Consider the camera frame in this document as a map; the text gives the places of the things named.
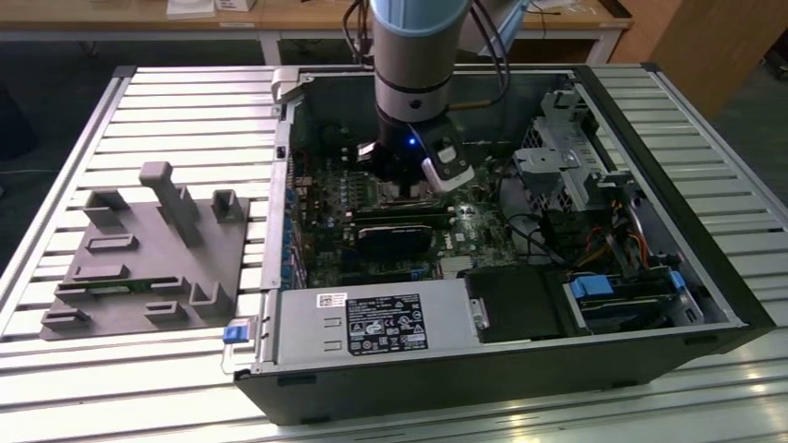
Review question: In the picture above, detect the wooden desk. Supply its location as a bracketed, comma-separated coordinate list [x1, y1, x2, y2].
[0, 0, 635, 66]

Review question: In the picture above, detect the green RAM stick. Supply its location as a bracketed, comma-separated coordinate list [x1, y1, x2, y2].
[83, 281, 155, 294]

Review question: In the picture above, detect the black power cable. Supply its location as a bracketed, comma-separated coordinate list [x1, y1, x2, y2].
[502, 210, 571, 269]

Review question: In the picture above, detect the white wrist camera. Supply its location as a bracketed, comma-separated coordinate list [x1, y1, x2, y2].
[421, 136, 477, 193]

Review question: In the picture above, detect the black drive bay cover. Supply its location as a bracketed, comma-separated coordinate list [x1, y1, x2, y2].
[461, 266, 593, 345]

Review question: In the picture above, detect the white paper stack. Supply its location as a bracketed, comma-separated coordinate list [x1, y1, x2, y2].
[166, 0, 218, 20]

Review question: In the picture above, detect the metal drive cage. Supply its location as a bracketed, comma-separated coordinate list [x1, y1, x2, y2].
[511, 90, 635, 213]

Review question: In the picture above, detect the black rear case fan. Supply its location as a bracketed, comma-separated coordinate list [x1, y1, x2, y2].
[314, 120, 350, 162]

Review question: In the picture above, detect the green motherboard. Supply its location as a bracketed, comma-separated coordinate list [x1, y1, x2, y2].
[289, 146, 531, 287]

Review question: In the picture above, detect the grey parts rack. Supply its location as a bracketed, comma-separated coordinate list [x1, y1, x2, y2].
[38, 161, 253, 341]

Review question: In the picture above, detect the black RAM stick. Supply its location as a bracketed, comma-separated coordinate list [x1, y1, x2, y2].
[357, 205, 457, 219]
[353, 212, 451, 228]

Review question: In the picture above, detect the black cable with copper spring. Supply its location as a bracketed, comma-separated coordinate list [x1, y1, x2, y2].
[447, 0, 514, 112]

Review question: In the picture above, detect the silver chipset heat sink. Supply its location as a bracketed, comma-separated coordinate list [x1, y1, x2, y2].
[442, 257, 475, 278]

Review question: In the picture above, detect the silver power supply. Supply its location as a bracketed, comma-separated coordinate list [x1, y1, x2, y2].
[262, 279, 489, 365]

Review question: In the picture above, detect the coloured wire bundle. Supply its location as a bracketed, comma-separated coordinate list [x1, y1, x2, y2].
[578, 221, 654, 269]

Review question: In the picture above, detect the black PC case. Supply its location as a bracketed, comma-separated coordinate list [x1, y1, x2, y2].
[231, 63, 779, 426]

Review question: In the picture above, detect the hard disk in blue carrier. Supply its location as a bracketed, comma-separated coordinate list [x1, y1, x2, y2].
[566, 269, 691, 333]

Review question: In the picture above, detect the black graphics card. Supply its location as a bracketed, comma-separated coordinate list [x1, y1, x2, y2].
[355, 222, 433, 257]

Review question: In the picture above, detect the CPU socket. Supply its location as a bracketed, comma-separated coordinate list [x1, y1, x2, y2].
[374, 177, 445, 207]

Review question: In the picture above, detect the silver case handle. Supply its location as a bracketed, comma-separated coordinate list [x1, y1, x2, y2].
[270, 66, 310, 102]

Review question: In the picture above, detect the wooden cabinet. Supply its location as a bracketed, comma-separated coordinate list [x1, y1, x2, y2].
[609, 0, 788, 122]

